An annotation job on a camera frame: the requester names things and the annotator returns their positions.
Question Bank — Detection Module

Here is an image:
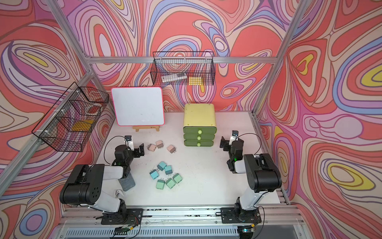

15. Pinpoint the pink plug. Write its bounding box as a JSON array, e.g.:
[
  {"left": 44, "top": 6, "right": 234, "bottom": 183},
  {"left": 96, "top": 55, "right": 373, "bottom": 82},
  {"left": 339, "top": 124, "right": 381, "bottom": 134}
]
[
  {"left": 147, "top": 144, "right": 157, "bottom": 152},
  {"left": 167, "top": 145, "right": 176, "bottom": 153},
  {"left": 156, "top": 140, "right": 164, "bottom": 148}
]

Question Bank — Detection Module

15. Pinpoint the green drawer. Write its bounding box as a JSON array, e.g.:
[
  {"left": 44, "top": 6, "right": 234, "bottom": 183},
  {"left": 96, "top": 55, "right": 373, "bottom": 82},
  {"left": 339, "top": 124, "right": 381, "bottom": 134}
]
[
  {"left": 184, "top": 133, "right": 215, "bottom": 141},
  {"left": 184, "top": 140, "right": 214, "bottom": 147},
  {"left": 183, "top": 126, "right": 217, "bottom": 134}
]

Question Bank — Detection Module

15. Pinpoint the yellow green drawer cabinet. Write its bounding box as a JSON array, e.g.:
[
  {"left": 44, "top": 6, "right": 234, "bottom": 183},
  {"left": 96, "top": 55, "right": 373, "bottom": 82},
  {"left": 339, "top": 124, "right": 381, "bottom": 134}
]
[{"left": 183, "top": 104, "right": 217, "bottom": 128}]

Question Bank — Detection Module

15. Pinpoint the teal plug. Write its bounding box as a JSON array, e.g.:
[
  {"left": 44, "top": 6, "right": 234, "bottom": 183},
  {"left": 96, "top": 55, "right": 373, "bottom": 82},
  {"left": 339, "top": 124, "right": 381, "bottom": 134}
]
[
  {"left": 150, "top": 169, "right": 159, "bottom": 180},
  {"left": 157, "top": 161, "right": 167, "bottom": 171},
  {"left": 164, "top": 165, "right": 173, "bottom": 175}
]

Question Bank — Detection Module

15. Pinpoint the green top drawer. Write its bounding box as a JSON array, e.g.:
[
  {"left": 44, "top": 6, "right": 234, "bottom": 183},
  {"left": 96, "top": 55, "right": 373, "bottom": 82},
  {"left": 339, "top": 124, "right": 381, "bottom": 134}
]
[{"left": 183, "top": 126, "right": 217, "bottom": 134}]

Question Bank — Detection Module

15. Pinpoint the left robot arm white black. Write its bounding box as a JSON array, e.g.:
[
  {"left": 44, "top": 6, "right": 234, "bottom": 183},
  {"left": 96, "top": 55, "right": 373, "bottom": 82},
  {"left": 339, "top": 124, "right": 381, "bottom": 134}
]
[{"left": 59, "top": 144, "right": 145, "bottom": 213}]

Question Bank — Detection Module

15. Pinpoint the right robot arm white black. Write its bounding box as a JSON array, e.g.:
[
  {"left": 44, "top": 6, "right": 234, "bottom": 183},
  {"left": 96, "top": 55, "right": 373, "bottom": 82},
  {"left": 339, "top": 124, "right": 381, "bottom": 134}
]
[{"left": 219, "top": 136, "right": 282, "bottom": 214}]

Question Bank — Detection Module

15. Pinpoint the green bottom drawer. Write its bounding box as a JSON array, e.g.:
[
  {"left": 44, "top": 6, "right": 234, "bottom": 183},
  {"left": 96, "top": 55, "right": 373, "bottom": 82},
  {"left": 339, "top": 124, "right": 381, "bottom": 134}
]
[{"left": 184, "top": 140, "right": 214, "bottom": 147}]

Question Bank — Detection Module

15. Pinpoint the wooden whiteboard stand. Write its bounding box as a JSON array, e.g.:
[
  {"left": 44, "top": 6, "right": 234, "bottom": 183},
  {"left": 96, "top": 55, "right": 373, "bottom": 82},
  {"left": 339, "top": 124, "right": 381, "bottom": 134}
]
[{"left": 132, "top": 125, "right": 160, "bottom": 132}]

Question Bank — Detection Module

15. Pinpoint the teal plug top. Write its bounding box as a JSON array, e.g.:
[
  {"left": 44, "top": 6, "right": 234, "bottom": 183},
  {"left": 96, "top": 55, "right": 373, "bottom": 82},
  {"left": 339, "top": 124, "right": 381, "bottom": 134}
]
[{"left": 157, "top": 161, "right": 167, "bottom": 171}]

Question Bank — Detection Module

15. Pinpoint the grey whiteboard eraser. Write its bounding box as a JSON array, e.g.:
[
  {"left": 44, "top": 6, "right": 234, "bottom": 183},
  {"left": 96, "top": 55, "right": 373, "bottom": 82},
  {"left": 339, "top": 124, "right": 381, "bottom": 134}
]
[{"left": 118, "top": 174, "right": 136, "bottom": 192}]

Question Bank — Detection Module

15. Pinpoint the green plug bottom left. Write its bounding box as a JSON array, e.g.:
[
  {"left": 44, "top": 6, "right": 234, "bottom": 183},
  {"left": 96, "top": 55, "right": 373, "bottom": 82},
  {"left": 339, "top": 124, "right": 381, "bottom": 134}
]
[{"left": 156, "top": 179, "right": 165, "bottom": 190}]

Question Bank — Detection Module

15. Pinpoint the green plug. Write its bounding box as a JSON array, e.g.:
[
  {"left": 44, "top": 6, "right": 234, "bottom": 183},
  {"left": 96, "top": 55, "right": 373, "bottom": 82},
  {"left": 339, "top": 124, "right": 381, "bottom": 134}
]
[
  {"left": 173, "top": 173, "right": 183, "bottom": 184},
  {"left": 156, "top": 179, "right": 165, "bottom": 190},
  {"left": 165, "top": 178, "right": 176, "bottom": 189}
]

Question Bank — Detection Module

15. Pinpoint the pink framed whiteboard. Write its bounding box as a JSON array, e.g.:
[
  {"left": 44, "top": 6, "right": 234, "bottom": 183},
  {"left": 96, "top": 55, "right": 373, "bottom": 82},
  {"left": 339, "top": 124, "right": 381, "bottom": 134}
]
[{"left": 111, "top": 87, "right": 165, "bottom": 126}]

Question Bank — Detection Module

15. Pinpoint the green plug bottom middle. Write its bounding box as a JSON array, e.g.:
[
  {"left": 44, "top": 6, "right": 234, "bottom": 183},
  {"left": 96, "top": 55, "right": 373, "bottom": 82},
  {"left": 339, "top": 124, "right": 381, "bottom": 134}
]
[{"left": 165, "top": 178, "right": 176, "bottom": 189}]

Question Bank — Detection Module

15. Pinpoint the green plug right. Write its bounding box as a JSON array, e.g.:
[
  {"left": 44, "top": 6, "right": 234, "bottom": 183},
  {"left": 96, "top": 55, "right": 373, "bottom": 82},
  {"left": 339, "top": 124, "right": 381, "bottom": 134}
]
[{"left": 173, "top": 173, "right": 183, "bottom": 184}]

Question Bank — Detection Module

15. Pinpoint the yellow item in left basket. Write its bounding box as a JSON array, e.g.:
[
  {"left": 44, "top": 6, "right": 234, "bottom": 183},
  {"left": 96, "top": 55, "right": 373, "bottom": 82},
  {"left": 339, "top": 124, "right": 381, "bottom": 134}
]
[{"left": 71, "top": 119, "right": 94, "bottom": 132}]

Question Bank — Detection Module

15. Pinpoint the yellow block in back basket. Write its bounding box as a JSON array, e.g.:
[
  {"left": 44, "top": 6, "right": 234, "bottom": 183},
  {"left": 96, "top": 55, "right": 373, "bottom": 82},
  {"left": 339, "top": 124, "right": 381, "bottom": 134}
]
[{"left": 188, "top": 77, "right": 204, "bottom": 86}]

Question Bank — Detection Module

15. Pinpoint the grey box in back basket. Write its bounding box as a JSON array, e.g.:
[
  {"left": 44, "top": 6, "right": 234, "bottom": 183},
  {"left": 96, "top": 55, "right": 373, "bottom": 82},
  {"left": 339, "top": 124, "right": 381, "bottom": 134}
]
[{"left": 161, "top": 73, "right": 188, "bottom": 83}]

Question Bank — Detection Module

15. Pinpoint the green circuit board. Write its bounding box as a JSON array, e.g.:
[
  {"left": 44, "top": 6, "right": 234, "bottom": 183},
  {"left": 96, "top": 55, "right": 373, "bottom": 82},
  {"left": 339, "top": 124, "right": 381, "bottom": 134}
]
[{"left": 113, "top": 227, "right": 134, "bottom": 235}]

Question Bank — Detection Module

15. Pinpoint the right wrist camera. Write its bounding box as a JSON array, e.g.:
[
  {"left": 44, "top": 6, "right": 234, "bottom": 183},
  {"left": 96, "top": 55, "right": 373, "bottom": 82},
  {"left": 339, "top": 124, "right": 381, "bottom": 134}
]
[{"left": 229, "top": 130, "right": 239, "bottom": 145}]

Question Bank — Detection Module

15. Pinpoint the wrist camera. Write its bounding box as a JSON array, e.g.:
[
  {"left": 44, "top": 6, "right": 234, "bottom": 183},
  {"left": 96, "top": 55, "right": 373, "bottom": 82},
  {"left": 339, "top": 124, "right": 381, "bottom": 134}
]
[
  {"left": 124, "top": 135, "right": 134, "bottom": 151},
  {"left": 229, "top": 130, "right": 239, "bottom": 145}
]

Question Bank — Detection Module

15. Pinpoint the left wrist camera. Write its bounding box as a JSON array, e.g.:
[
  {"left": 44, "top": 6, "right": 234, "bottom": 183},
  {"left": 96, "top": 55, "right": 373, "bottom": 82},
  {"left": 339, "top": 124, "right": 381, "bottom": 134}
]
[{"left": 124, "top": 135, "right": 134, "bottom": 151}]

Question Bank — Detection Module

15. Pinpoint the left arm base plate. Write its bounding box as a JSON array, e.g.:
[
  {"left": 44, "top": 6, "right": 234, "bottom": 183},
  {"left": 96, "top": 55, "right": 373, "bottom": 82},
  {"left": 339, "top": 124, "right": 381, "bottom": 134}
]
[{"left": 100, "top": 208, "right": 143, "bottom": 226}]

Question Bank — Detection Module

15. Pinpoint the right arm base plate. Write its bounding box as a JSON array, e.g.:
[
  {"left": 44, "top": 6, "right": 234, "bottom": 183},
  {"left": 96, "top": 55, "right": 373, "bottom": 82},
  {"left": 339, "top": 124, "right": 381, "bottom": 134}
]
[{"left": 220, "top": 207, "right": 262, "bottom": 225}]

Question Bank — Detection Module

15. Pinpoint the black wire basket left wall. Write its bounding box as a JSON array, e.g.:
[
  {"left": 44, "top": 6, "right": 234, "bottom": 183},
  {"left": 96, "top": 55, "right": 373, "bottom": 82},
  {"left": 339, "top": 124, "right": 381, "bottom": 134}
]
[{"left": 32, "top": 83, "right": 109, "bottom": 152}]

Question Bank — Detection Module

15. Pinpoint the black wire basket wall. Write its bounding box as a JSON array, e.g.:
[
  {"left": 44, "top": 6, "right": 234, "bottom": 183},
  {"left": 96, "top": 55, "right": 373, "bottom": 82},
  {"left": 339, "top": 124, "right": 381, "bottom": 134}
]
[
  {"left": 32, "top": 83, "right": 109, "bottom": 152},
  {"left": 150, "top": 50, "right": 216, "bottom": 87}
]

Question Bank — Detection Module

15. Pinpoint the black wire basket back wall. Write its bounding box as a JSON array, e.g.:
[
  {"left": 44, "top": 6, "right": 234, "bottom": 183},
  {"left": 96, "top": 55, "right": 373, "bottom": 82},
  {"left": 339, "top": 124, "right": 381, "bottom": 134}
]
[{"left": 150, "top": 50, "right": 216, "bottom": 87}]

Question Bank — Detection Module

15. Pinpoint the aluminium frame rail front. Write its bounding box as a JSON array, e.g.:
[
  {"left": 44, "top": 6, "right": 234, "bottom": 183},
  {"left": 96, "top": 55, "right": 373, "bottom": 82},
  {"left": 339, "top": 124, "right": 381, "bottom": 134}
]
[{"left": 53, "top": 204, "right": 312, "bottom": 239}]

